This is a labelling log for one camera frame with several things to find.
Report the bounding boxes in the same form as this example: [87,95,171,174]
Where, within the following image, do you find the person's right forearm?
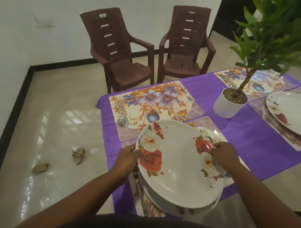
[225,162,301,228]

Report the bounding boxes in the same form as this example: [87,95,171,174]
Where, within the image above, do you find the crumpled brown paper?
[31,161,49,175]

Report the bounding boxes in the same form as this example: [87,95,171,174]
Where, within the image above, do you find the dark wooden door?
[209,0,257,43]

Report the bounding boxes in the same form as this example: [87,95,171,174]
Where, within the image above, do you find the brown plastic chair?
[157,5,216,84]
[79,7,155,94]

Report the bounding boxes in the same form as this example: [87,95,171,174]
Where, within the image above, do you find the crumpled colourful paper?
[71,146,86,166]

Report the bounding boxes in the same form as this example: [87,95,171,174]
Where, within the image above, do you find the person's left forearm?
[14,169,125,228]

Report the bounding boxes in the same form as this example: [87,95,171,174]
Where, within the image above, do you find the white floral plate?
[135,120,225,209]
[137,171,223,218]
[266,91,301,136]

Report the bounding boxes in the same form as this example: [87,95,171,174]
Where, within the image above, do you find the person's left hand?
[110,143,143,186]

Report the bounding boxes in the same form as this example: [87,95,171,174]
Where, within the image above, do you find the purple cloth table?
[95,67,301,219]

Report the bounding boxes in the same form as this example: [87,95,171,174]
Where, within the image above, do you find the floral placemat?
[247,87,301,152]
[109,80,206,142]
[214,66,301,102]
[120,115,250,218]

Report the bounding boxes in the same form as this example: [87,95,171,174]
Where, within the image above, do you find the person's dark clothing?
[59,212,207,228]

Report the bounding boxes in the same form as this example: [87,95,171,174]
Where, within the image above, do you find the person's right hand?
[209,141,241,174]

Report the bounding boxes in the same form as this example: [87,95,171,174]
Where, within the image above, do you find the green plant with white pot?
[213,0,301,119]

